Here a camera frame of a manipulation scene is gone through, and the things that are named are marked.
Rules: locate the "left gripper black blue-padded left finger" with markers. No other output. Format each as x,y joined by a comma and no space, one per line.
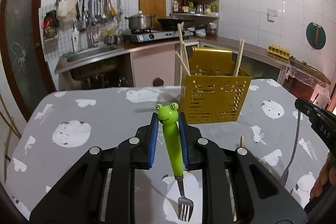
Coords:
102,179

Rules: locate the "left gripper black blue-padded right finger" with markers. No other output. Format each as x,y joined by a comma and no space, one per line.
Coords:
237,188

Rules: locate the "metal spoon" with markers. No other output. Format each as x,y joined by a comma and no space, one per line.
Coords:
285,174

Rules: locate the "wooden chopstick group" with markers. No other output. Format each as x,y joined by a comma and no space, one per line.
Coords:
240,56
237,58
242,142

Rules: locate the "green frog-handle fork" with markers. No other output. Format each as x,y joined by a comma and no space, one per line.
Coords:
168,116

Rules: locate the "wooden chopstick pair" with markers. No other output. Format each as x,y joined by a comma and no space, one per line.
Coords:
183,49
183,65

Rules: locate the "wooden chopstick diagonal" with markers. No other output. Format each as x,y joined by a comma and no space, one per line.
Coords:
181,48

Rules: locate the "steel kitchen sink counter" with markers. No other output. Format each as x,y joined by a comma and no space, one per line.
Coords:
86,57

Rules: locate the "person's right hand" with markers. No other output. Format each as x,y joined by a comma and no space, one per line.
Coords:
327,174

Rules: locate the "grey patterned tablecloth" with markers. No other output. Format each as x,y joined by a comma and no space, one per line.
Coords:
66,124

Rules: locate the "yellow egg tray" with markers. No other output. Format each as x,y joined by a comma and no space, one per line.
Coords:
279,51

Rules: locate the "yellow perforated utensil holder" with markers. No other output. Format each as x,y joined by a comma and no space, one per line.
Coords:
212,93

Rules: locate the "white soap bottle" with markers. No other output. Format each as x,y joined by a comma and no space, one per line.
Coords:
75,40

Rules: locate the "steel gas stove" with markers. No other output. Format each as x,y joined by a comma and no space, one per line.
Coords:
145,36

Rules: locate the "steel corner shelf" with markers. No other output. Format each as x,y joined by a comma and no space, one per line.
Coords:
193,8

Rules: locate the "steel cooking pot with lid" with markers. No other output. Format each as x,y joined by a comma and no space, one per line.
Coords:
140,21

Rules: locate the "dark wooden glass door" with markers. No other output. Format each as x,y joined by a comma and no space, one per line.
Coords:
28,74

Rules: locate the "black wok pan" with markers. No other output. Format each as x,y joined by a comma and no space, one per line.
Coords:
170,23

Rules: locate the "rectangular wooden cutting board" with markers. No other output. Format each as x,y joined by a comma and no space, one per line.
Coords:
153,7

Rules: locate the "green round wall decoration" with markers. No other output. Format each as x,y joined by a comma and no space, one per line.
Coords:
316,36

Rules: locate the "wooden sticks leaning on wall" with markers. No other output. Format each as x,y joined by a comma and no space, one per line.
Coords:
9,120

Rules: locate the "white wall socket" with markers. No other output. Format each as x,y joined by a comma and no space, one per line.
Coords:
271,15

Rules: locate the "wall utensil rack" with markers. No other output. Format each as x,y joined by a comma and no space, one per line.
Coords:
93,12

